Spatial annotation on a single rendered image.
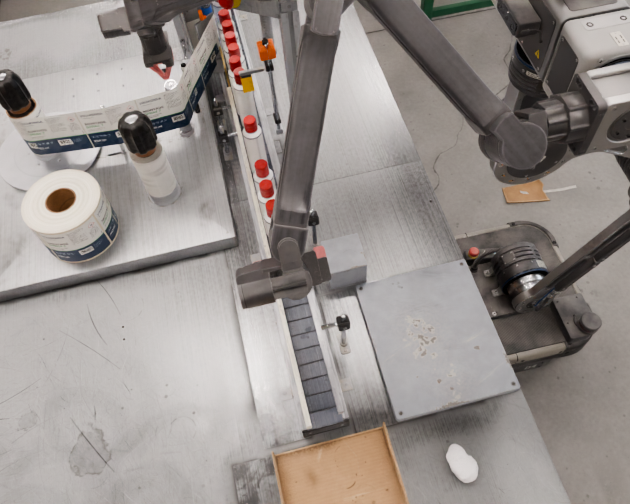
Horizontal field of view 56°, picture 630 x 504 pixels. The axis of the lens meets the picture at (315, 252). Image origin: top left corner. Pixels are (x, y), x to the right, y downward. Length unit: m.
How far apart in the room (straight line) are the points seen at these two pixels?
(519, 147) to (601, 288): 1.72
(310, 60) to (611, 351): 1.92
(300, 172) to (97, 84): 1.26
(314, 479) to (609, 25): 1.06
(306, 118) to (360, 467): 0.80
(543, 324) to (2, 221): 1.77
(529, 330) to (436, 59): 1.42
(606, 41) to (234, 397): 1.06
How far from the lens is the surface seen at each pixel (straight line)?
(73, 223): 1.59
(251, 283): 1.01
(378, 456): 1.42
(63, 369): 1.64
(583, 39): 1.14
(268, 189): 1.43
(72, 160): 1.91
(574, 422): 2.43
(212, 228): 1.64
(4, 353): 1.73
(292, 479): 1.41
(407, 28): 0.98
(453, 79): 1.00
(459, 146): 2.97
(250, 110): 1.79
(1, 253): 1.82
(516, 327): 2.24
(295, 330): 1.46
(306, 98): 0.95
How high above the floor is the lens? 2.22
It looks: 59 degrees down
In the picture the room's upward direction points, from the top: 6 degrees counter-clockwise
